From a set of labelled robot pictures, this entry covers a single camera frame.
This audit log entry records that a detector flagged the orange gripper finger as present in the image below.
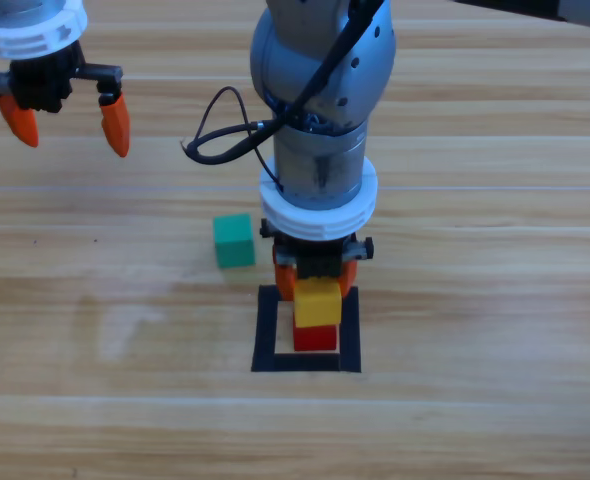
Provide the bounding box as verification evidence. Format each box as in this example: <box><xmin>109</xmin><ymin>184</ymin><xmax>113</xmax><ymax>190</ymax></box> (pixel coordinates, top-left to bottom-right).
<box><xmin>0</xmin><ymin>92</ymin><xmax>40</xmax><ymax>149</ymax></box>
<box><xmin>97</xmin><ymin>89</ymin><xmax>131</xmax><ymax>159</ymax></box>
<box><xmin>337</xmin><ymin>257</ymin><xmax>359</xmax><ymax>299</ymax></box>
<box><xmin>273</xmin><ymin>249</ymin><xmax>300</xmax><ymax>303</ymax></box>

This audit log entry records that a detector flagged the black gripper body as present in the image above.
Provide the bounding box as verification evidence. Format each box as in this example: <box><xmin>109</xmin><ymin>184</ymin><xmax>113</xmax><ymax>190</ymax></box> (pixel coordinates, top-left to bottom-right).
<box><xmin>258</xmin><ymin>217</ymin><xmax>375</xmax><ymax>281</ymax></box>
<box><xmin>0</xmin><ymin>39</ymin><xmax>125</xmax><ymax>114</ymax></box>

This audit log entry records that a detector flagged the yellow cube block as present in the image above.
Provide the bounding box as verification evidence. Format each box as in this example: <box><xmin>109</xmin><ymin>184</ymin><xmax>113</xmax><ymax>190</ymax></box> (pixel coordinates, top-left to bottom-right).
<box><xmin>293</xmin><ymin>277</ymin><xmax>343</xmax><ymax>330</ymax></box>

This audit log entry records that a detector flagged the green cube block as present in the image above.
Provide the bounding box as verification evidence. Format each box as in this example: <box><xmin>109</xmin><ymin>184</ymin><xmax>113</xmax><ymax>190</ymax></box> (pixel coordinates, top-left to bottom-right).
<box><xmin>212</xmin><ymin>212</ymin><xmax>257</xmax><ymax>270</ymax></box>

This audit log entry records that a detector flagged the red cube block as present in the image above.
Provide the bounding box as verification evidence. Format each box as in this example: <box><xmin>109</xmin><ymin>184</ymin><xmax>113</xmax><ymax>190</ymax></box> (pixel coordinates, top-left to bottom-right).
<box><xmin>292</xmin><ymin>323</ymin><xmax>338</xmax><ymax>353</ymax></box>

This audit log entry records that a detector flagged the black tape square outline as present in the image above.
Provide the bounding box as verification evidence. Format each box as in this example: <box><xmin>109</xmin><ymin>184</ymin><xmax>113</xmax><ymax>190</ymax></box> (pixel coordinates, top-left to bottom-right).
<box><xmin>250</xmin><ymin>284</ymin><xmax>363</xmax><ymax>374</ymax></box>

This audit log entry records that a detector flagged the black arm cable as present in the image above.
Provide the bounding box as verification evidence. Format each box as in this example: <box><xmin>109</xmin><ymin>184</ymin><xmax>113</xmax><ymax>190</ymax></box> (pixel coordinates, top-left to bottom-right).
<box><xmin>178</xmin><ymin>0</ymin><xmax>391</xmax><ymax>194</ymax></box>

